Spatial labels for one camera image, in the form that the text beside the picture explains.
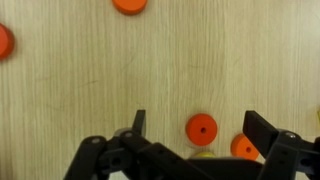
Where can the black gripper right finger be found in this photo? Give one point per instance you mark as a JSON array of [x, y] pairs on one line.
[[284, 151]]

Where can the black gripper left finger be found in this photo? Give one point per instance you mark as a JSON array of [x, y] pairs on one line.
[[129, 152]]

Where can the orange round block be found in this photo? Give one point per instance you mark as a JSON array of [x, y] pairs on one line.
[[130, 7], [242, 147]]

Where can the yellow round block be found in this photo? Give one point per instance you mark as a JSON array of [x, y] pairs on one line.
[[204, 154]]

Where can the red round block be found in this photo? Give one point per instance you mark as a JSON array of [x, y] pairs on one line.
[[6, 42], [201, 129]]

